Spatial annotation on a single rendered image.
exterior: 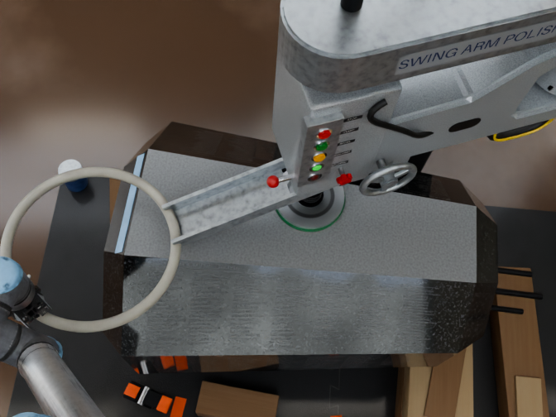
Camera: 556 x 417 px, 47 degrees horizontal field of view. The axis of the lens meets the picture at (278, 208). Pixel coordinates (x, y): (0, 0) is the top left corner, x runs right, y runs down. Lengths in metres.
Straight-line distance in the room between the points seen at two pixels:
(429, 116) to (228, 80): 1.84
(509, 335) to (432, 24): 1.79
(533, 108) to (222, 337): 1.10
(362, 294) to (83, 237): 1.41
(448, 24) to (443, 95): 0.31
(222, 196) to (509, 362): 1.44
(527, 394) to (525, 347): 0.18
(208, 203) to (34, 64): 1.76
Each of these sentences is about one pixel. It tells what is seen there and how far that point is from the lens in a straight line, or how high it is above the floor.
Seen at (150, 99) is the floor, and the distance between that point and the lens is 3.19.
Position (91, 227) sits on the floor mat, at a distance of 2.92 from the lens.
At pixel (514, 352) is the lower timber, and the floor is 0.12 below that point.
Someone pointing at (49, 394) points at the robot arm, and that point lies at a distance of 1.38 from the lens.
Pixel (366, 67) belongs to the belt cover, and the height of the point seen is 1.70.
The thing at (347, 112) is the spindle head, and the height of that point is 1.55.
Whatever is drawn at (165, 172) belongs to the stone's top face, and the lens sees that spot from 2.02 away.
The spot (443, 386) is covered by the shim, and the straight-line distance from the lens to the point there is 2.54.
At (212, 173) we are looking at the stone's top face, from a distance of 2.00.
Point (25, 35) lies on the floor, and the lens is 3.55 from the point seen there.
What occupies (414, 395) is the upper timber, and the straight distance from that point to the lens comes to 2.52.
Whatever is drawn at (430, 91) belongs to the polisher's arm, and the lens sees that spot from 1.53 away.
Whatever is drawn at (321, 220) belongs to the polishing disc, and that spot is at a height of 0.90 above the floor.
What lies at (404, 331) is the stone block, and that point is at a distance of 2.02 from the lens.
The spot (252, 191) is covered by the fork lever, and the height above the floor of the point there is 1.00.
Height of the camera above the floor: 2.66
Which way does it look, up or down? 67 degrees down
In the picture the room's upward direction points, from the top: 6 degrees clockwise
